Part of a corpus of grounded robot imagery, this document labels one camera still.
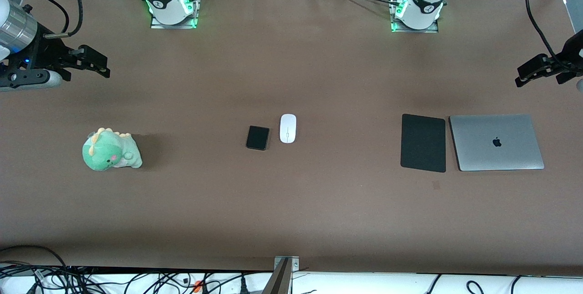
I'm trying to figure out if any black smartphone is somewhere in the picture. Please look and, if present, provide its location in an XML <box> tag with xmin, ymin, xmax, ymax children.
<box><xmin>246</xmin><ymin>125</ymin><xmax>270</xmax><ymax>151</ymax></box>

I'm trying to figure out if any black looped floor cable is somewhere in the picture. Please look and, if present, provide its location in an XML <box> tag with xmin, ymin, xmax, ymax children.
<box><xmin>0</xmin><ymin>245</ymin><xmax>70</xmax><ymax>271</ymax></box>

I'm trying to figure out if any black mouse pad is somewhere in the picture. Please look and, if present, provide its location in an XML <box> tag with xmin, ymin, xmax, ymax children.
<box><xmin>400</xmin><ymin>113</ymin><xmax>447</xmax><ymax>173</ymax></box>

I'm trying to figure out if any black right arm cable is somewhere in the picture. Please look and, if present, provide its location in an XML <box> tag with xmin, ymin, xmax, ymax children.
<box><xmin>17</xmin><ymin>0</ymin><xmax>70</xmax><ymax>33</ymax></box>

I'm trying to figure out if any green dinosaur plush toy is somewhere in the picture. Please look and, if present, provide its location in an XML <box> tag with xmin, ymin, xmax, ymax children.
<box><xmin>82</xmin><ymin>127</ymin><xmax>143</xmax><ymax>172</ymax></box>

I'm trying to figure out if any white computer mouse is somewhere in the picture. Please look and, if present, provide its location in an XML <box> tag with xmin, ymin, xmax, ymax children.
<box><xmin>279</xmin><ymin>113</ymin><xmax>297</xmax><ymax>144</ymax></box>

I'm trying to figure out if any silver apple laptop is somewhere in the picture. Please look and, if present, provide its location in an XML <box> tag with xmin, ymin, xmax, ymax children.
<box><xmin>449</xmin><ymin>114</ymin><xmax>545</xmax><ymax>172</ymax></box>

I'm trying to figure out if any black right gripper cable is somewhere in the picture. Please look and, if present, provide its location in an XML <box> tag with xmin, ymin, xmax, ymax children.
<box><xmin>45</xmin><ymin>0</ymin><xmax>96</xmax><ymax>38</ymax></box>

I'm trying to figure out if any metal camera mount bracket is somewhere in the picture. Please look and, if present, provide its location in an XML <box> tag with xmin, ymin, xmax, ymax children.
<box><xmin>262</xmin><ymin>256</ymin><xmax>300</xmax><ymax>294</ymax></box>

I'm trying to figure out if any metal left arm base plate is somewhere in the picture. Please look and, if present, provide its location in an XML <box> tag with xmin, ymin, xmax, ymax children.
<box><xmin>390</xmin><ymin>0</ymin><xmax>440</xmax><ymax>34</ymax></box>

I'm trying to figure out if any tangled black cable bundle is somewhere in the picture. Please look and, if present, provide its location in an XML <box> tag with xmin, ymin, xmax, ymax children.
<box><xmin>0</xmin><ymin>264</ymin><xmax>274</xmax><ymax>294</ymax></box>

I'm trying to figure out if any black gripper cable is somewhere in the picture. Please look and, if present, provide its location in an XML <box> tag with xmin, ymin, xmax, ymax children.
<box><xmin>45</xmin><ymin>0</ymin><xmax>96</xmax><ymax>38</ymax></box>
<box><xmin>525</xmin><ymin>0</ymin><xmax>570</xmax><ymax>68</ymax></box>

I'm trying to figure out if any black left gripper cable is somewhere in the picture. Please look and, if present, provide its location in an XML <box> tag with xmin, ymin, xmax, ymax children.
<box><xmin>525</xmin><ymin>0</ymin><xmax>570</xmax><ymax>68</ymax></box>

